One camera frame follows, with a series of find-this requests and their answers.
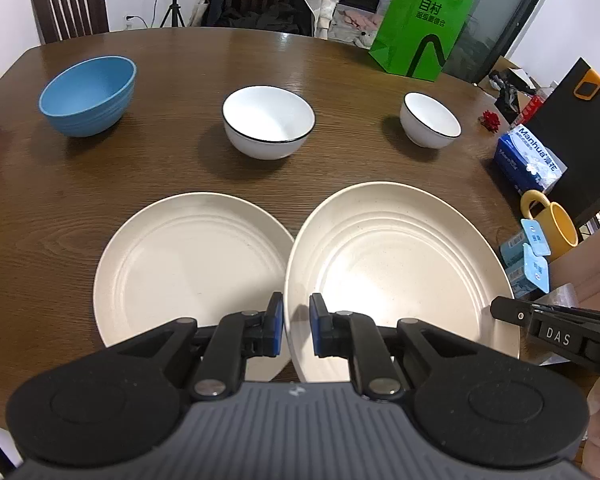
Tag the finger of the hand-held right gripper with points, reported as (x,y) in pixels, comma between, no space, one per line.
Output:
(512,311)

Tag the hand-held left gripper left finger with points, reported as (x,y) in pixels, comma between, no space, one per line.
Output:
(278,322)

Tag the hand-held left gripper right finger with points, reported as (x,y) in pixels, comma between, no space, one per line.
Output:
(315,325)

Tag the cream plate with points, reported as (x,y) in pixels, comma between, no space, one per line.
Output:
(190,260)
(405,260)

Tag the large white black-rimmed bowl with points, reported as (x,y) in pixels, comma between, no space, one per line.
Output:
(267,120)

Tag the blue bowl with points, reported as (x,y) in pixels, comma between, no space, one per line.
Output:
(85,95)

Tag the light blue packet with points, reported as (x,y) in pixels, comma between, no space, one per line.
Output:
(535,235)
(536,272)

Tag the yellow mug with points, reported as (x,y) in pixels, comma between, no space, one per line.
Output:
(560,225)

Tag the blue tissue pack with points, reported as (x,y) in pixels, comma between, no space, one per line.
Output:
(525,155)

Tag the black paper bag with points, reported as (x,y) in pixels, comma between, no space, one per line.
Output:
(580,145)

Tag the red ribbon bow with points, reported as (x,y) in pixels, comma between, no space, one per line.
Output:
(490,121)

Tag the red and white packet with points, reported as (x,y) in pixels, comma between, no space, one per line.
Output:
(530,107)

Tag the small white black-rimmed bowl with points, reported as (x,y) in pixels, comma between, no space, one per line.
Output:
(430,120)

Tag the open cardboard box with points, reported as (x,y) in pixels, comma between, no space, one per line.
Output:
(510,80)

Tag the white plush toy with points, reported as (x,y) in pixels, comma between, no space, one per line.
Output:
(366,39)

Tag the green paper bag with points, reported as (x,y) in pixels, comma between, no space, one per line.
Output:
(420,25)

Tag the glass sliding door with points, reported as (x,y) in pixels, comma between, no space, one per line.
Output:
(500,10)

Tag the dark clothes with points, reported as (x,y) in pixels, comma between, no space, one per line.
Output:
(270,17)

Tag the pink cloth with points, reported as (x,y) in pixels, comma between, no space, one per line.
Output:
(357,17)

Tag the dark wooden chair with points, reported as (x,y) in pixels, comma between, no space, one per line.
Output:
(37,5)

